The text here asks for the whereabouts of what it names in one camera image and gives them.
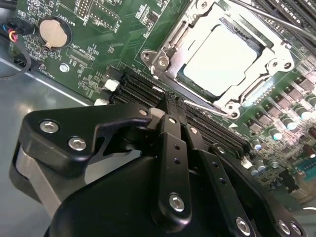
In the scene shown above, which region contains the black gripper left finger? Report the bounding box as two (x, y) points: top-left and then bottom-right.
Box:
(9, 95), (193, 227)

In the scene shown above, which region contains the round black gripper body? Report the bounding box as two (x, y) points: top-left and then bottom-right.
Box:
(50, 157), (235, 237)

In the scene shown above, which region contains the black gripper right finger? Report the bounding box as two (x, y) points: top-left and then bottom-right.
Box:
(175, 98), (307, 237)

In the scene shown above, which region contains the metal CPU socket cover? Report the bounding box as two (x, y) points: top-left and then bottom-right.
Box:
(150, 0), (296, 117)

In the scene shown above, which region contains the silver topped CPU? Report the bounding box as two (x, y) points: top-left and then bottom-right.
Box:
(176, 23), (265, 99)

